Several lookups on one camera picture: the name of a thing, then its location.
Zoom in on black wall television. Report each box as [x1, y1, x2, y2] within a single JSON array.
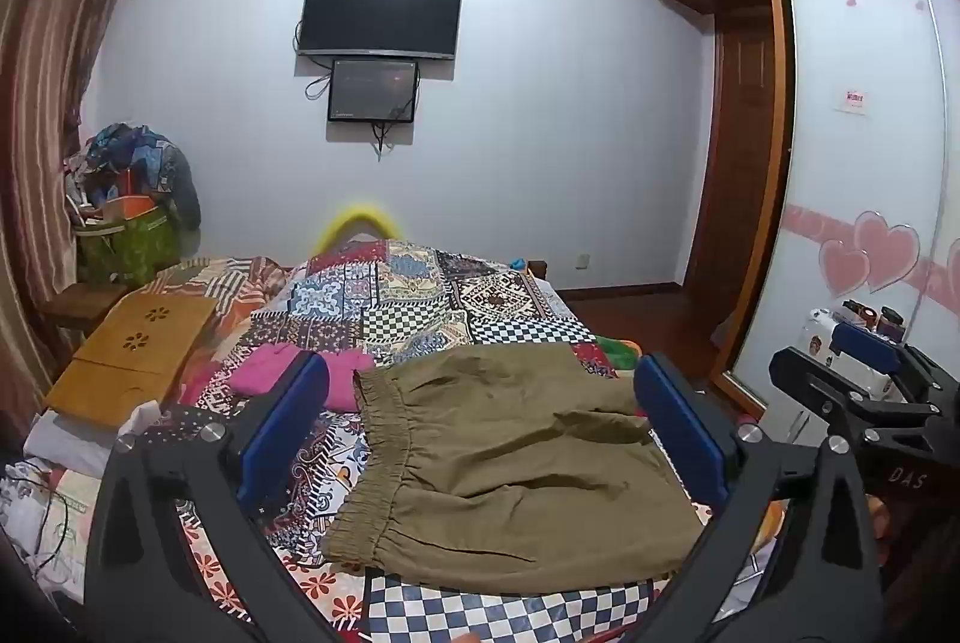
[[296, 0, 464, 62]]

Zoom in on brown wooden door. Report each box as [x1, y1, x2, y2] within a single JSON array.
[[686, 8, 775, 297]]

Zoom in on plush green pink blanket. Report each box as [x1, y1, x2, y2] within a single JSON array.
[[596, 335, 647, 378]]

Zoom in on wooden wardrobe with heart stickers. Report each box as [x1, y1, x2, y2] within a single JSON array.
[[632, 0, 960, 434]]

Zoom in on striped red curtain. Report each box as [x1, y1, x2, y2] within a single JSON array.
[[0, 0, 155, 434]]

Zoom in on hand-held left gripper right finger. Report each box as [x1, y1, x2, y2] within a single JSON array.
[[634, 354, 887, 643]]

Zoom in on black monitor cable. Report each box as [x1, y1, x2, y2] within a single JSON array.
[[371, 103, 413, 162]]

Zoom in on patchwork printed blanket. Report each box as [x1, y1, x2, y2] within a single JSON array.
[[150, 240, 788, 643]]

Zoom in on pink garment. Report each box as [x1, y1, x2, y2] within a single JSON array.
[[229, 345, 376, 411]]

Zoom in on olive green pants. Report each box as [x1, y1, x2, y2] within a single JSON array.
[[321, 343, 710, 595]]

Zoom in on pile of colourful clothes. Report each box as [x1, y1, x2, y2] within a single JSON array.
[[64, 121, 202, 231]]

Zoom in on white folded bedding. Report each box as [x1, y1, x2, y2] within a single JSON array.
[[22, 399, 162, 480]]

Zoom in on small black wall monitor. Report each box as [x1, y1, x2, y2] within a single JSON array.
[[327, 58, 419, 125]]

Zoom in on green fabric bag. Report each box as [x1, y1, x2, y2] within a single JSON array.
[[75, 204, 185, 290]]

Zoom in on yellow curved bed rail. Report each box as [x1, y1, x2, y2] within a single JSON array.
[[313, 202, 398, 254]]

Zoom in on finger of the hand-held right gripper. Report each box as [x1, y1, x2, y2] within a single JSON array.
[[831, 320, 960, 398], [769, 346, 942, 443]]

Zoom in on wooden nightstand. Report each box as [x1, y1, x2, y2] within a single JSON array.
[[41, 283, 128, 335]]

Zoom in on wooden lap desk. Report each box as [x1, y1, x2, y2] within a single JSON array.
[[46, 294, 218, 430]]

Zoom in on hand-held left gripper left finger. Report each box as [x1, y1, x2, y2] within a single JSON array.
[[84, 354, 353, 643]]

